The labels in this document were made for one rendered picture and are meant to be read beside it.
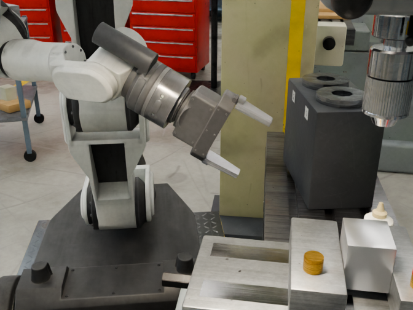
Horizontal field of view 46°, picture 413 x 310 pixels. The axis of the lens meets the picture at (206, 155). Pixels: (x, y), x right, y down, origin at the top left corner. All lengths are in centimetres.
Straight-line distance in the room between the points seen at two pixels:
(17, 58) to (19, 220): 197
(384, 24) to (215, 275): 34
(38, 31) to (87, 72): 496
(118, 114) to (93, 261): 45
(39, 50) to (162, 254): 73
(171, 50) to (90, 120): 408
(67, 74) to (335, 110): 44
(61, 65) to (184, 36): 436
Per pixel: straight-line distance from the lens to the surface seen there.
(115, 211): 135
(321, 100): 88
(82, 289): 127
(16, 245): 260
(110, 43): 75
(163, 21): 517
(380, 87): 52
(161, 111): 74
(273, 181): 100
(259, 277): 62
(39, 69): 86
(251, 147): 242
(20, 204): 296
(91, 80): 75
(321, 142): 86
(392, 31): 51
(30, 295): 127
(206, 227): 181
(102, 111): 113
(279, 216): 89
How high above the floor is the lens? 137
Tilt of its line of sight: 24 degrees down
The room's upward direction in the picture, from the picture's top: straight up
